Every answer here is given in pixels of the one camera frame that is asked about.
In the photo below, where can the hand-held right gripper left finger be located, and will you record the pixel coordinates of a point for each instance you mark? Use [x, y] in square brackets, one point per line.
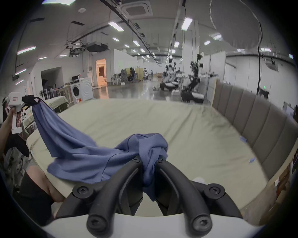
[109, 197]

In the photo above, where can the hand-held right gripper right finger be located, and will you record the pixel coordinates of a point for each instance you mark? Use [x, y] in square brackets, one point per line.
[186, 197]

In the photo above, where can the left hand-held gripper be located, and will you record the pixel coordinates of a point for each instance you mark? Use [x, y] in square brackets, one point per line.
[16, 116]

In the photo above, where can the blue shirt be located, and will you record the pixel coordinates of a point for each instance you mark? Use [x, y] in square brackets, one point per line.
[81, 155]

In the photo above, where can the person's left forearm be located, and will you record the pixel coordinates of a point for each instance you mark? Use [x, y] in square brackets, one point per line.
[4, 137]

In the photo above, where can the person's left hand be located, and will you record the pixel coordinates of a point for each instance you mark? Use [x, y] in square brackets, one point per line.
[10, 118]

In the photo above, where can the bed with beige sheet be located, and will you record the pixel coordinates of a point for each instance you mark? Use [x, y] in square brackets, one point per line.
[57, 102]

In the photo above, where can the white washing machine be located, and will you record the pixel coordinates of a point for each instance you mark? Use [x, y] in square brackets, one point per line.
[82, 90]

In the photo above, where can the person's legs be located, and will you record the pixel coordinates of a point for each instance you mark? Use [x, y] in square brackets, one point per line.
[37, 199]

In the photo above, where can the bed with pale green sheet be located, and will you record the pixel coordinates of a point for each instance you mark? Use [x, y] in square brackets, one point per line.
[174, 123]

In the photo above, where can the group of people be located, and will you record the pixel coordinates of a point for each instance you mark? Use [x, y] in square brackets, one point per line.
[131, 74]

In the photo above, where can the padded grey-brown headboard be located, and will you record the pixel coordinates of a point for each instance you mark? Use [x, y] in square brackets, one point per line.
[260, 120]

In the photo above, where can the black robot on stand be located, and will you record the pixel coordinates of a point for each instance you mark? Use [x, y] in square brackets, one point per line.
[194, 81]

